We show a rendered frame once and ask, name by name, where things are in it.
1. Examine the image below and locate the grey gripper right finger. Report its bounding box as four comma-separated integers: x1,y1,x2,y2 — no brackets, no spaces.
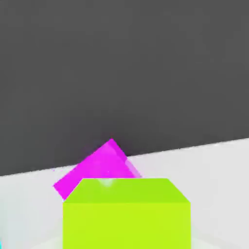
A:
190,238,216,249

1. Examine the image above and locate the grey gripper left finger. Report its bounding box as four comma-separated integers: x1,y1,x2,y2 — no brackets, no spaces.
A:
34,238,64,249

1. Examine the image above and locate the small lime green cube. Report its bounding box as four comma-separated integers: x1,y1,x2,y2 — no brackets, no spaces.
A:
62,178,192,249

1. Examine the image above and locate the small magenta cube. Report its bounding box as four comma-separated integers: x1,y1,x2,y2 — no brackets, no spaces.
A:
52,138,143,201

